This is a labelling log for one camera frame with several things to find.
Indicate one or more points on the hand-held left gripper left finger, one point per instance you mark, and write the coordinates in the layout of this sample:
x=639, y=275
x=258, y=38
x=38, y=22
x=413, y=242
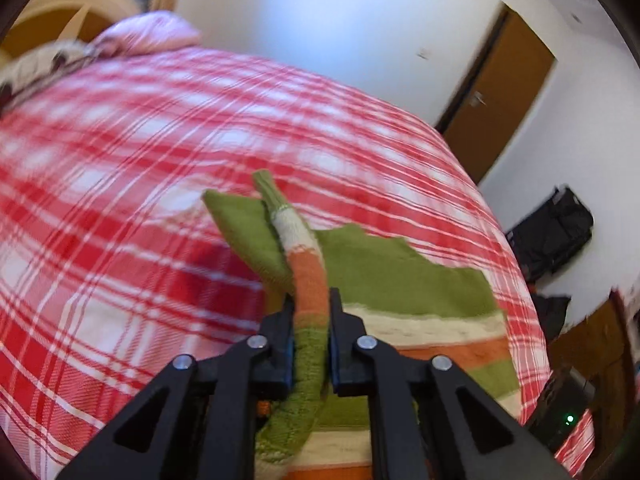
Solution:
x=286, y=340

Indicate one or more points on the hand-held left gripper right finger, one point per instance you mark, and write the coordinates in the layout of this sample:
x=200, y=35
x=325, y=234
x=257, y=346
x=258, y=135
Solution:
x=336, y=340

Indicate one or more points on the green striped knit sweater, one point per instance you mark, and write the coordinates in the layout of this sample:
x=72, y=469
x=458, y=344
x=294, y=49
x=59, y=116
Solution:
x=400, y=285

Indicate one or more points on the red plaid bed sheet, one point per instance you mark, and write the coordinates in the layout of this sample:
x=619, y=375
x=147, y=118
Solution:
x=150, y=185

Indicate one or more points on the black device with green light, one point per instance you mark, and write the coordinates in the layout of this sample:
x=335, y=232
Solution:
x=565, y=400

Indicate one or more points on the black bag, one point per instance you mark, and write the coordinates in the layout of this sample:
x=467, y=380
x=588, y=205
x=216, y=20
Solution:
x=550, y=235

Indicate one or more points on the brown wooden dresser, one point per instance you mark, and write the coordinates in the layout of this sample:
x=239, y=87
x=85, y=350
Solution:
x=595, y=340

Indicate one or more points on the brown wooden door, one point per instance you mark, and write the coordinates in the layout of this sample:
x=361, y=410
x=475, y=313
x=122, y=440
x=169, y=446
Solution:
x=505, y=95

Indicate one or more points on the pink pillow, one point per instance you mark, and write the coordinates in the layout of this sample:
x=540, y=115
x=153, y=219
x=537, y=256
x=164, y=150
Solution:
x=150, y=30

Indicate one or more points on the brown patterned pillow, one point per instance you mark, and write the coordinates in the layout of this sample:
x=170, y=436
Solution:
x=45, y=67

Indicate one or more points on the cream wooden bed headboard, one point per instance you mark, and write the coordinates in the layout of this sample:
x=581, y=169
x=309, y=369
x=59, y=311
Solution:
x=75, y=10

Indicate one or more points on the white wall switch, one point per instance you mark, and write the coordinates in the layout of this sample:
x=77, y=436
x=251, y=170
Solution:
x=425, y=54

